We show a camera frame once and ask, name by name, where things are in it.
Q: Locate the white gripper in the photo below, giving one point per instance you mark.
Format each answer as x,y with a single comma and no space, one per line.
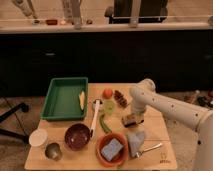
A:
137,118

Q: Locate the wooden board eraser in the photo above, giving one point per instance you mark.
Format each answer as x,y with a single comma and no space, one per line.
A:
127,121

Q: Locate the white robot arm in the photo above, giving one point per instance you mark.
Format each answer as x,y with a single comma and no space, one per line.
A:
199,119

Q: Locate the translucent green plastic cup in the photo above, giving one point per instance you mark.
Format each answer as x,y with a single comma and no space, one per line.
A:
109,107

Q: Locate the metal cup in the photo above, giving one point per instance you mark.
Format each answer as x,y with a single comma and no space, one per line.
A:
53,151

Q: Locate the white plastic cup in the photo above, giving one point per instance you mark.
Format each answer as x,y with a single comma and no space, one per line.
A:
38,138

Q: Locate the grey folded cloth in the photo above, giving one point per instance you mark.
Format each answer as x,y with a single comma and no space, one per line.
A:
135,140

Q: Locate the brown pine cone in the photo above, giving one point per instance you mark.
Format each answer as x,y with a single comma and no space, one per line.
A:
120,99

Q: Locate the green pepper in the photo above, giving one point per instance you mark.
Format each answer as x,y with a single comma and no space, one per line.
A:
105,128

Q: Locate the metal spoon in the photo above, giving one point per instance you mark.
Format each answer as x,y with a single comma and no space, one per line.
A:
139,153

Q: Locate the orange fruit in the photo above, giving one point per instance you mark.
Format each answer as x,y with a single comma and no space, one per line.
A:
107,93

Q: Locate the blue sponge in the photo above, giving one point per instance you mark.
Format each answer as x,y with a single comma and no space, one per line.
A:
110,150

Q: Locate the orange clay bowl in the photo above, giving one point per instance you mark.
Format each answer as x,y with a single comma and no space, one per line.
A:
120,158

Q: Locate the yellow corn cob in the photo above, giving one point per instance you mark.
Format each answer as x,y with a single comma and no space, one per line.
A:
82,100

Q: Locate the dark purple bowl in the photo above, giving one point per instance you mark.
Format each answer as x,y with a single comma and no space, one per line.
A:
77,136

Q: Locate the green plastic tray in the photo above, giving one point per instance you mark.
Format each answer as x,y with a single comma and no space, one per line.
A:
62,99

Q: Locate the white handled brush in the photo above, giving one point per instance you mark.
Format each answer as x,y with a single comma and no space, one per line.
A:
93,125

